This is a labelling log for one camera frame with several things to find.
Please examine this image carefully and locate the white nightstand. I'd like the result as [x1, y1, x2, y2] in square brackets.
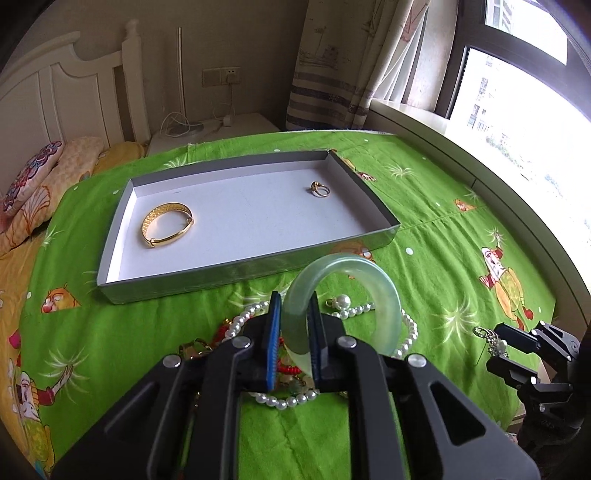
[147, 112, 281, 158]

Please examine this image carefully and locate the white pearl necklace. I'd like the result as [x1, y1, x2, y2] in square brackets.
[226, 300, 419, 409]

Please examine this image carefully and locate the pale green jade bangle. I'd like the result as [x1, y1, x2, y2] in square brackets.
[281, 253, 402, 384]

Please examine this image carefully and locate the gold bangle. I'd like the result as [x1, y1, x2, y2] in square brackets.
[141, 203, 195, 249]

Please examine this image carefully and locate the red string bracelet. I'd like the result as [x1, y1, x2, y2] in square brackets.
[213, 318, 306, 377]

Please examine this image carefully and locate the grey cardboard box tray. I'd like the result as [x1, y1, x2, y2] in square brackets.
[96, 148, 402, 305]

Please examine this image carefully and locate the yellow cartoon bedsheet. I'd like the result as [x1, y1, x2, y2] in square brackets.
[0, 231, 63, 469]

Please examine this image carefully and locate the wall socket plate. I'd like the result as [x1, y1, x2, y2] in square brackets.
[202, 67, 242, 87]

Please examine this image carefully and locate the white windowsill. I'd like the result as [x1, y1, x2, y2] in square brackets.
[369, 98, 591, 296]

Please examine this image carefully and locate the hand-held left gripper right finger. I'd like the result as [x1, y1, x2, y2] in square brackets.
[308, 293, 542, 480]

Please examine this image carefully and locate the printed striped curtain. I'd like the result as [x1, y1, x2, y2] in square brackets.
[285, 0, 432, 131]

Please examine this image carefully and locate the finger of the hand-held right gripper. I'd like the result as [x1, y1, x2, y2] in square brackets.
[486, 357, 540, 389]
[493, 323, 542, 352]

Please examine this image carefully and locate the gold brooch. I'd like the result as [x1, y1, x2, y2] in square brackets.
[178, 338, 214, 361]

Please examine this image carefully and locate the white wooden headboard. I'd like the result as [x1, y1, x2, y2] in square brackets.
[0, 21, 153, 195]

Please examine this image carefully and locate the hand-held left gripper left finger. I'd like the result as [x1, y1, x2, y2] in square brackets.
[51, 291, 283, 480]

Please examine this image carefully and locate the yellow pillow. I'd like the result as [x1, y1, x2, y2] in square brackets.
[92, 142, 146, 175]

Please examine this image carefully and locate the slim white lamp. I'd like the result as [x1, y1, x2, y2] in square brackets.
[159, 27, 207, 138]

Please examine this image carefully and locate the dark framed window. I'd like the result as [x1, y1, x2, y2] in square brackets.
[436, 0, 591, 222]

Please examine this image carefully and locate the white charger with cable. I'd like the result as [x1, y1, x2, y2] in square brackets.
[210, 82, 235, 132]

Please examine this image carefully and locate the embroidered floral pillow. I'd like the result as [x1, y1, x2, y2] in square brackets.
[0, 141, 63, 215]

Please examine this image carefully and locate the peach patterned pillow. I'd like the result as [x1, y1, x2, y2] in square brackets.
[0, 136, 107, 257]

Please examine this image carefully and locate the green cartoon bedsheet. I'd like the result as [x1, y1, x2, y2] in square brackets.
[18, 130, 557, 480]

